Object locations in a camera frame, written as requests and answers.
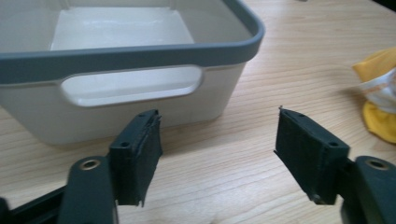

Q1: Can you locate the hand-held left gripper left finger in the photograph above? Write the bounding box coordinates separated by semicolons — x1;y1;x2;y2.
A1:
57;108;163;224

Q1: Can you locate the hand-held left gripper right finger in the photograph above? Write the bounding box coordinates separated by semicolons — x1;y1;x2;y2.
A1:
273;106;396;224

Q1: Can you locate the white bin with grey rim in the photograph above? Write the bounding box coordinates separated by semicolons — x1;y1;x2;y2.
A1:
0;0;266;147

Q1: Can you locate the yellow and white snack packet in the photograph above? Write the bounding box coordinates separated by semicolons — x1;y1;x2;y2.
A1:
351;46;396;145

